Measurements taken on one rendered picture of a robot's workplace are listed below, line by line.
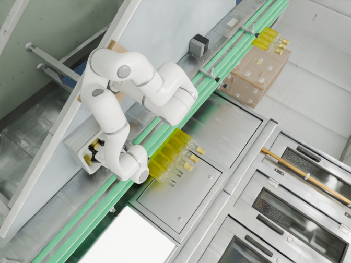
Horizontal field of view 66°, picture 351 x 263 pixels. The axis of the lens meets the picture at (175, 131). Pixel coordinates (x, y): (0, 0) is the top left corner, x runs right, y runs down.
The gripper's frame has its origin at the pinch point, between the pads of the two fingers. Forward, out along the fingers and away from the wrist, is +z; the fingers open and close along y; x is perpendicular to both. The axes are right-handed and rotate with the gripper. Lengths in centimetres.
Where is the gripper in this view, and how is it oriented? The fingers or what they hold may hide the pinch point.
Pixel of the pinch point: (95, 145)
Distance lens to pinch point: 121.4
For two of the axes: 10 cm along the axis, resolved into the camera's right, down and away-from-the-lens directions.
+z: -7.9, -3.8, 4.8
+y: 6.0, -6.7, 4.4
